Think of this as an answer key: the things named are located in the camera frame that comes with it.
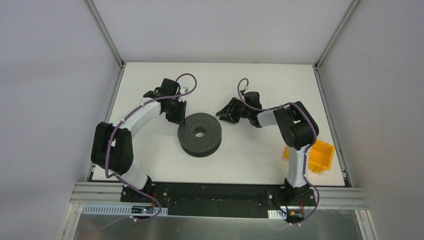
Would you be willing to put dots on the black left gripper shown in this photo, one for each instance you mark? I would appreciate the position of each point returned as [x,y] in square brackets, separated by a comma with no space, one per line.
[177,112]

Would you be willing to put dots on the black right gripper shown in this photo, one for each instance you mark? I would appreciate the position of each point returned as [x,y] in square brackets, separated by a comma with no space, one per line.
[234,110]

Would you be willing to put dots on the dark grey perforated spool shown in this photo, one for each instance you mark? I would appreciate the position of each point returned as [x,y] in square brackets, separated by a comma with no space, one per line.
[201,136]

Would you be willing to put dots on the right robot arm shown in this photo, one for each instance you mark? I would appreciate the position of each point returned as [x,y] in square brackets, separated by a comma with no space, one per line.
[298,129]

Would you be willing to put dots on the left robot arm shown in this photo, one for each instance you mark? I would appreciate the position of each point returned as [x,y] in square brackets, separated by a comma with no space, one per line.
[112,147]

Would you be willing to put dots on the yellow plastic bin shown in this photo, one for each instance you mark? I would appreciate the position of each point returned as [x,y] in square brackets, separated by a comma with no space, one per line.
[321,156]

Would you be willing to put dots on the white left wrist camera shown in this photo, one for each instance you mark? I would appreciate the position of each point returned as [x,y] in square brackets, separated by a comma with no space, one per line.
[183,90]

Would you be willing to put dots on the left aluminium frame post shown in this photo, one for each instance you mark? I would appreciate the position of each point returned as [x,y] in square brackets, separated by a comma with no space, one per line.
[101,26]

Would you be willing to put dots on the aluminium frame post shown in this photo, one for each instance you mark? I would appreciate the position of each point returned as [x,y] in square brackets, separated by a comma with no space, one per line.
[101,26]
[337,32]

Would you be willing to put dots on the right white cable duct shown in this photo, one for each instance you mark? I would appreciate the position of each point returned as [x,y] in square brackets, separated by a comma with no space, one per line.
[277,214]

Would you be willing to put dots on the white cable duct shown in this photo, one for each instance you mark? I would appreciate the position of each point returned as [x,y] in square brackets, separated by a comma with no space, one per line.
[123,210]
[277,214]

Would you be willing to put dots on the left white cable duct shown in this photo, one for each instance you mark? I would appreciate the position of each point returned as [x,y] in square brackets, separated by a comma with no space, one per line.
[123,210]

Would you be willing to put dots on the right aluminium frame post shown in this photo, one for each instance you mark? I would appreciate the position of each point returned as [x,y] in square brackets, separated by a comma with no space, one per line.
[337,32]

